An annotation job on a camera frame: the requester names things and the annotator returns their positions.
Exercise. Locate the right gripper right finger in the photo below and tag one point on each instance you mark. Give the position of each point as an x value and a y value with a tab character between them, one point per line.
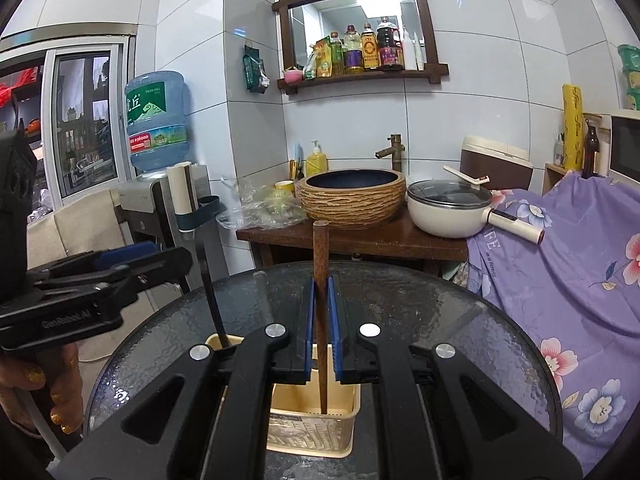
437	415

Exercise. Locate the brown glass bottle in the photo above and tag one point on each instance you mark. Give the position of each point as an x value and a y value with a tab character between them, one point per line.
591	149

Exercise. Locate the wooden framed mirror shelf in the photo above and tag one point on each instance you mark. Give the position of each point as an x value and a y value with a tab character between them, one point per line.
327	41

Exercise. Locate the yellow oil bottle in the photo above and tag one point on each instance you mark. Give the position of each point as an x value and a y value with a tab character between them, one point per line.
369	48

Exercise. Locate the brown white rice cooker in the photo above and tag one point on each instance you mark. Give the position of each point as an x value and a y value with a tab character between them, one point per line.
506	166

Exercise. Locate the green hanging packet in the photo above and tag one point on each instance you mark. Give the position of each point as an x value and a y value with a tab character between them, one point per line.
256	79

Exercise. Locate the clear plastic bag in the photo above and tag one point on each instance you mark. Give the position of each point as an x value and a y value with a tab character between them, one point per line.
262	207

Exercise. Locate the beige cloth cover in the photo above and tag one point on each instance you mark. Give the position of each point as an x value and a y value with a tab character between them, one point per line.
88	224

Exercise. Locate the pink small bowl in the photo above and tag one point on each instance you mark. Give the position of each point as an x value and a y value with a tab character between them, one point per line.
293	75

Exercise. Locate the beige plastic utensil holder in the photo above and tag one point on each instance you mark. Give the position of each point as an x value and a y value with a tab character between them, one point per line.
298	426

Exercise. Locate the white electric pot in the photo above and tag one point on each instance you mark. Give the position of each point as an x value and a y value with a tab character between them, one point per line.
461	208

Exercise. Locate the round glass table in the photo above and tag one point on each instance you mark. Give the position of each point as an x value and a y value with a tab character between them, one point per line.
420	308

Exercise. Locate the yellow soap bottle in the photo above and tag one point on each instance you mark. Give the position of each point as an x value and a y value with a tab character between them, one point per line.
316	162

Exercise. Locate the left hand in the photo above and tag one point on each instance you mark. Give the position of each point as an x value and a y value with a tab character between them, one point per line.
65	390

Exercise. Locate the white microwave oven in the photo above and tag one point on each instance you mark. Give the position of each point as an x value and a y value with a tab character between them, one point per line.
620	146

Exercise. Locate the yellow roll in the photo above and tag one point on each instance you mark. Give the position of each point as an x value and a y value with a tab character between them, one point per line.
574	123

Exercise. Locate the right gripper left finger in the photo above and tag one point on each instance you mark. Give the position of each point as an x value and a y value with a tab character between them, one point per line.
206	415

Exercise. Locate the brown wooden chopstick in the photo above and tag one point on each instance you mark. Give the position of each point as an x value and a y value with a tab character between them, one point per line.
320	246

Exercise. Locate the black chopstick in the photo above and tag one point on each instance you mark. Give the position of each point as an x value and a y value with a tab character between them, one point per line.
210	294

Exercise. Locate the water dispenser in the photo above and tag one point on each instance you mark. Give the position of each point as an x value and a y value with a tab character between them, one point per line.
149	210

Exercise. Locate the purple label bottle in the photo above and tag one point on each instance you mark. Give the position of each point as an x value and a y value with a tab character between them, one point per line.
352	50

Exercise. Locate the purple floral cloth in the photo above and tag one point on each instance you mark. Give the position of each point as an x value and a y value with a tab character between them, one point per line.
576	295

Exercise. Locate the paper cup holder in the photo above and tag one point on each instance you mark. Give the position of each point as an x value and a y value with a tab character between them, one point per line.
192	199

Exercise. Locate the blue water bottle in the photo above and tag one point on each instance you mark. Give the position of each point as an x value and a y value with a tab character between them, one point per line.
156	120

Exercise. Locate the brass faucet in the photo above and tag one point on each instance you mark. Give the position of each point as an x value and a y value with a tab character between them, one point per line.
394	151

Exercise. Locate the dark soy sauce bottle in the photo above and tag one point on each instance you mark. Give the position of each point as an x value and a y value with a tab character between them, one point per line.
389	46

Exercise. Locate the woven pattern basin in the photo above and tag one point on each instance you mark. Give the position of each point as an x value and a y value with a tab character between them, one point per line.
352	199

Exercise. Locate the window frame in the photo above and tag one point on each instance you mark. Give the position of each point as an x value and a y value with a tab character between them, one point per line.
78	102

